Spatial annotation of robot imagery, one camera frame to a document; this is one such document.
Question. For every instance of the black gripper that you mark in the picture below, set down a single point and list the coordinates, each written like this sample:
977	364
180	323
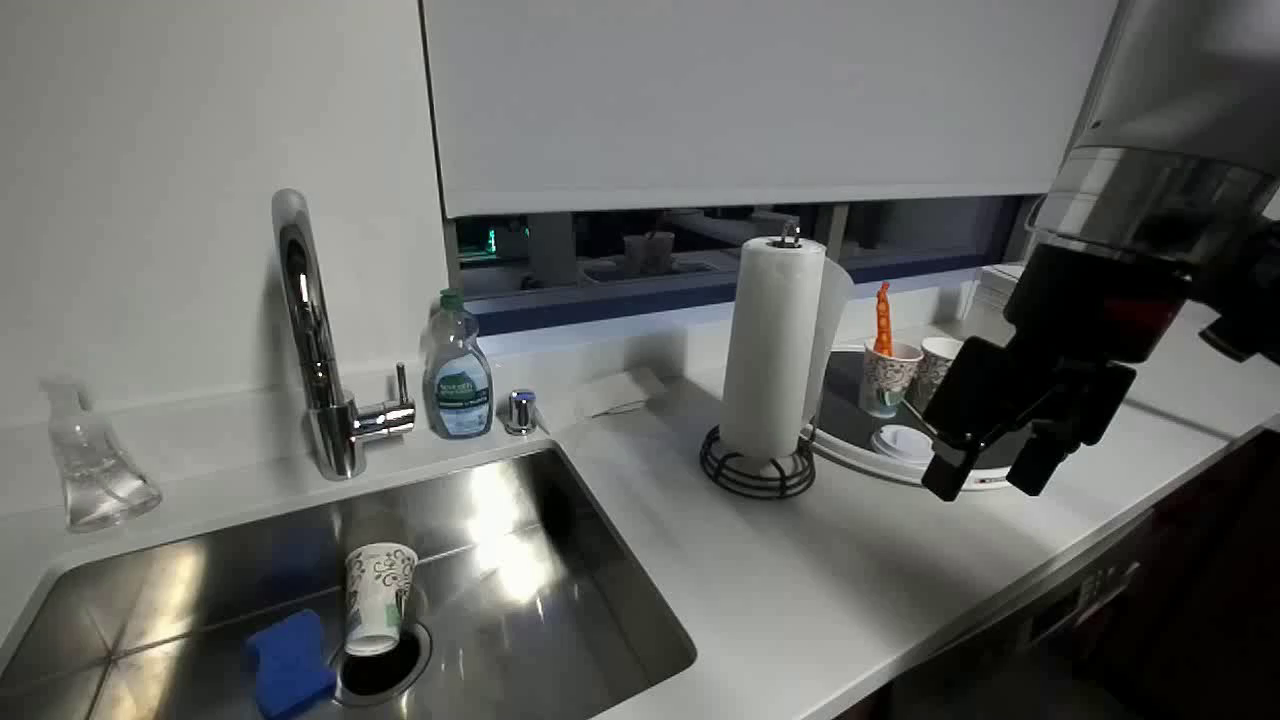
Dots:
1035	393

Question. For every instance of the white plastic cup lid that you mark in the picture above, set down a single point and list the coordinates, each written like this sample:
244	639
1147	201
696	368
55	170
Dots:
903	443

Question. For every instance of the small chrome sink knob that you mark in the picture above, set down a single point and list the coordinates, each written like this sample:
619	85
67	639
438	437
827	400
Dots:
516	408

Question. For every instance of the white paper towel roll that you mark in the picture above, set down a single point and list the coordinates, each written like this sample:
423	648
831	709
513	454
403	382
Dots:
774	345

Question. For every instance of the chrome kitchen faucet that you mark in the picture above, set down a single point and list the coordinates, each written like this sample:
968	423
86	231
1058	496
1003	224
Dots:
314	334

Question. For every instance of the white window blind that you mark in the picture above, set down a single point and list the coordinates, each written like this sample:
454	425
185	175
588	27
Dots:
762	94

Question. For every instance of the blue sponge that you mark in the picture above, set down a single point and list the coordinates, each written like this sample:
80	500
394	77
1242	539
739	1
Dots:
289	661

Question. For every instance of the dark blue window frame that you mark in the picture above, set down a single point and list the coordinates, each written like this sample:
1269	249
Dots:
600	306

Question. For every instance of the dark base cabinet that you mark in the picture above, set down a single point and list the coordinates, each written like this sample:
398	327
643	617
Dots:
1147	601

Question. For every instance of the stainless steel sink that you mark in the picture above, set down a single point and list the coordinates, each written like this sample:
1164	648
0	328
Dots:
534	585

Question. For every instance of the orange sachet strip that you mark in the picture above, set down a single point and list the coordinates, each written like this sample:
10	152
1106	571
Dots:
885	323

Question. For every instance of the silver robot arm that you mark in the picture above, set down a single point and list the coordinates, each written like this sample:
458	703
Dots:
1175	107

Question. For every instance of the round white-rimmed dark tray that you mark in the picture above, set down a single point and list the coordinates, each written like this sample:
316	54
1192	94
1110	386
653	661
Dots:
842	400

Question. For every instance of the clear dish soap bottle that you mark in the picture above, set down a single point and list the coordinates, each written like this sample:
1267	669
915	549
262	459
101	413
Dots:
458	382

